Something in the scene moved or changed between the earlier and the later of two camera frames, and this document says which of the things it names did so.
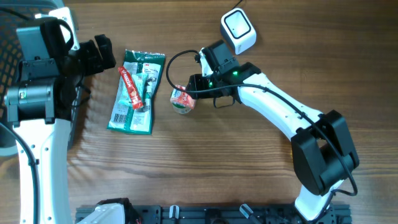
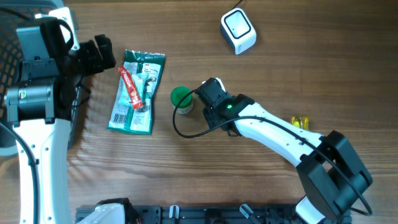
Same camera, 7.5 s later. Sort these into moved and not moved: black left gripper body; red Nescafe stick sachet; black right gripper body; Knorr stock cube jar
Moved: black right gripper body
Not moved: Knorr stock cube jar; red Nescafe stick sachet; black left gripper body
